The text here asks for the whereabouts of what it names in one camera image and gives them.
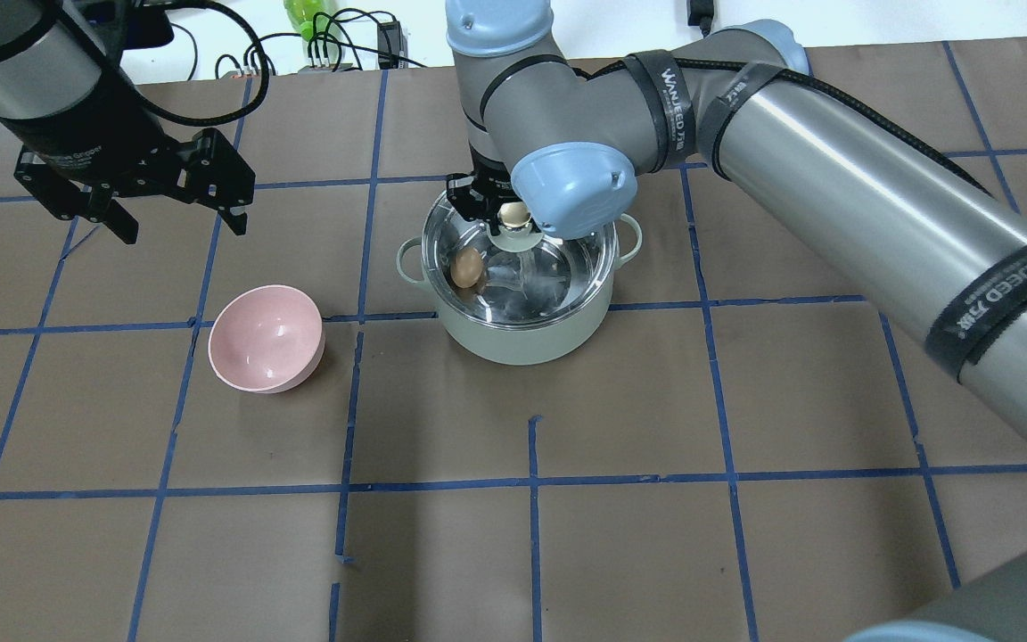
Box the black power adapter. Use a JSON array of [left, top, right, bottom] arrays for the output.
[[376, 21, 404, 69]]

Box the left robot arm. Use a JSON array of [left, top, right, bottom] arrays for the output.
[[0, 1, 272, 244]]

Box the pink bowl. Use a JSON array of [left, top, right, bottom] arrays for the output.
[[207, 284, 326, 394]]

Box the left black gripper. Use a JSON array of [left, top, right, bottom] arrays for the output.
[[13, 70, 256, 246]]

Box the brown egg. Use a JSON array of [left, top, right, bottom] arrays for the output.
[[451, 247, 486, 290]]

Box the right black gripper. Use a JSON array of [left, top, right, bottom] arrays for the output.
[[446, 147, 519, 236]]

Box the glass pot lid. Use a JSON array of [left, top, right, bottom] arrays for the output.
[[420, 194, 622, 329]]

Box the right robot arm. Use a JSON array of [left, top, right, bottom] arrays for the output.
[[445, 1, 1027, 641]]

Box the green plastic bottle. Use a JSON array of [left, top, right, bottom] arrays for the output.
[[283, 0, 337, 42]]

